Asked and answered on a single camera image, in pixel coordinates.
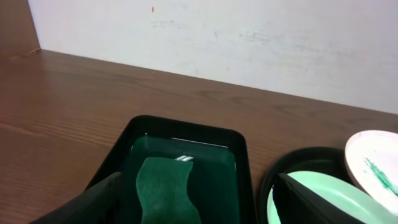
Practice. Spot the green scouring sponge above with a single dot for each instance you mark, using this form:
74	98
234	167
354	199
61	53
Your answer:
161	186

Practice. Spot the black rectangular tray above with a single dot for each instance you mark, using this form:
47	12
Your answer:
219	184

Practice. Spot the black round tray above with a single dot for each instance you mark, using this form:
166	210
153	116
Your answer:
326	160

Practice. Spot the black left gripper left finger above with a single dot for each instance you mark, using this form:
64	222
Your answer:
101	203

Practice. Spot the pale pink plate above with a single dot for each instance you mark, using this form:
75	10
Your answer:
371	162

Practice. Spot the mint green plate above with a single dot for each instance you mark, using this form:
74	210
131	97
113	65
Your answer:
368	208

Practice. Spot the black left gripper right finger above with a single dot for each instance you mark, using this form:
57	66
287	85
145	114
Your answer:
295	203

